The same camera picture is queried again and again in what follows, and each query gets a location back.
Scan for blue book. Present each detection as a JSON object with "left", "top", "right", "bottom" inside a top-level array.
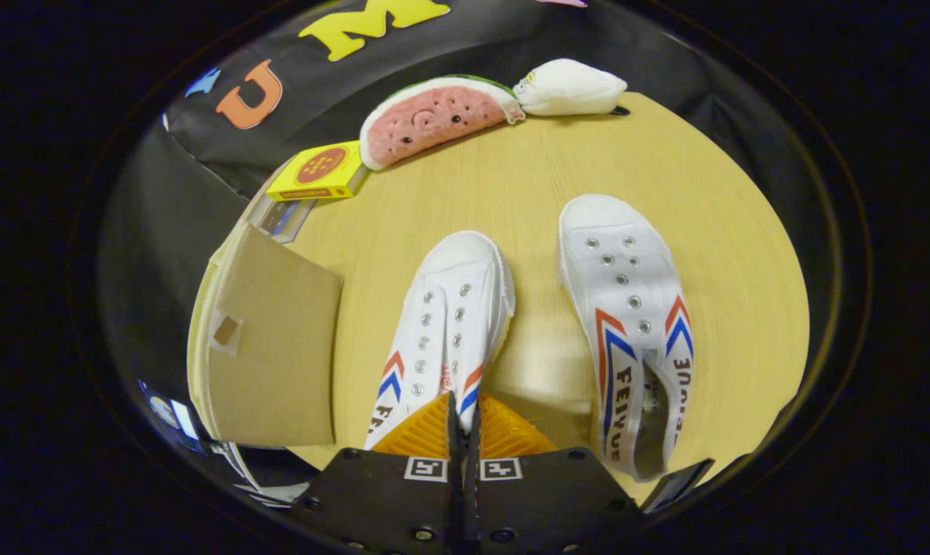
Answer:
[{"left": 261, "top": 199, "right": 317, "bottom": 243}]

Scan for white canvas shoe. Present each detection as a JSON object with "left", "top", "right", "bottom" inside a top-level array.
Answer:
[
  {"left": 363, "top": 230, "right": 517, "bottom": 452},
  {"left": 558, "top": 193, "right": 695, "bottom": 482}
]

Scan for cream storage box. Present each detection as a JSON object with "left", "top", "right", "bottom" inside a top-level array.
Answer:
[{"left": 187, "top": 222, "right": 344, "bottom": 449}]

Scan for black table edge bracket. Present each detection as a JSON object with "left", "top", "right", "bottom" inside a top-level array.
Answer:
[{"left": 641, "top": 459, "right": 715, "bottom": 514}]

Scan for white plush toy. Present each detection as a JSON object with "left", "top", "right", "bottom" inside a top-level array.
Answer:
[{"left": 513, "top": 59, "right": 630, "bottom": 118}]

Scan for yellow book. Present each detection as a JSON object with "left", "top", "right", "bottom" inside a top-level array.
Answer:
[{"left": 266, "top": 140, "right": 370, "bottom": 202}]

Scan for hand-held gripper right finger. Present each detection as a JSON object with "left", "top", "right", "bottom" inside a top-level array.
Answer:
[{"left": 462, "top": 393, "right": 645, "bottom": 555}]

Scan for glossy blue packet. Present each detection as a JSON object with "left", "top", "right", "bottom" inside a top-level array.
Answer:
[{"left": 137, "top": 382, "right": 204, "bottom": 453}]

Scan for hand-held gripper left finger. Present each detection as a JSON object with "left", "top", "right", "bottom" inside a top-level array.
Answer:
[{"left": 289, "top": 391, "right": 466, "bottom": 555}]

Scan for watermelon slice plush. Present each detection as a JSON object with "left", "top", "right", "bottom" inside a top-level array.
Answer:
[{"left": 359, "top": 75, "right": 526, "bottom": 171}]

